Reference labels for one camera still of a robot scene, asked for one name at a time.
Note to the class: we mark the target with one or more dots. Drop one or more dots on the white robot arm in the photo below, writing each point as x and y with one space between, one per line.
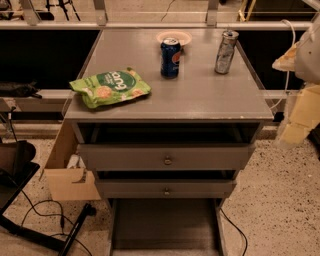
307 62

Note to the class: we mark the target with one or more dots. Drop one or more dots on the middle grey drawer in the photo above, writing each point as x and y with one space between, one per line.
164 188

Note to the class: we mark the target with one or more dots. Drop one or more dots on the top grey drawer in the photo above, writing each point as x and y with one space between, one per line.
159 157

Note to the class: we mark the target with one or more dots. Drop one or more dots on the green snack bag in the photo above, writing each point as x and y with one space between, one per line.
110 88

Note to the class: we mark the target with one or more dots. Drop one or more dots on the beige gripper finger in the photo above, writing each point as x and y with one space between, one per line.
287 61
301 116

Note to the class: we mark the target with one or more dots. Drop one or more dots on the blue pepsi can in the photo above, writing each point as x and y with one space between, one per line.
170 57

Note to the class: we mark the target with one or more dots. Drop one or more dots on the black chair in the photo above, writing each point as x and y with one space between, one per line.
15 159

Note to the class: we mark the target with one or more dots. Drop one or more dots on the silver tall can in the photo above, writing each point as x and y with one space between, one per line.
226 51

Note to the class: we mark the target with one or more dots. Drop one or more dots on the bottom open grey drawer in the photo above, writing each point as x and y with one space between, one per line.
166 227

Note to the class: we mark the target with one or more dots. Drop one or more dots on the grey drawer cabinet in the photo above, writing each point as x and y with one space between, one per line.
199 107

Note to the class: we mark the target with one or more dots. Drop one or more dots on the cardboard box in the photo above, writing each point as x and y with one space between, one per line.
67 176

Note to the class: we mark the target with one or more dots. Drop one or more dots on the white paper bowl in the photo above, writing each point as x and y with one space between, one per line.
183 37

